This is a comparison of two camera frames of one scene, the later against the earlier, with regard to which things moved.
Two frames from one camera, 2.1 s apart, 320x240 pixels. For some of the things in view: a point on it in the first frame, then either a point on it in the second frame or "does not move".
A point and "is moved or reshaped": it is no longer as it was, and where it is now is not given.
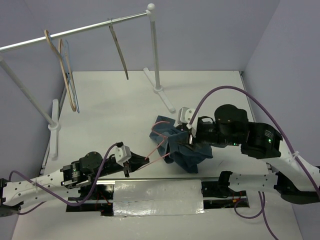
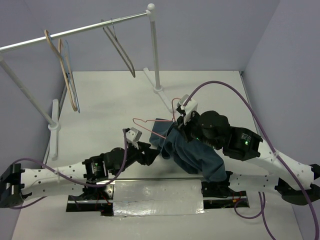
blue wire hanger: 70,74 does not move
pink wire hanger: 146,164 to 157,120
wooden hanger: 66,75 does not move
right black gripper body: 205,132 to 195,131
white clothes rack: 53,122 does not move
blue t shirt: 174,147 is moved or reshaped
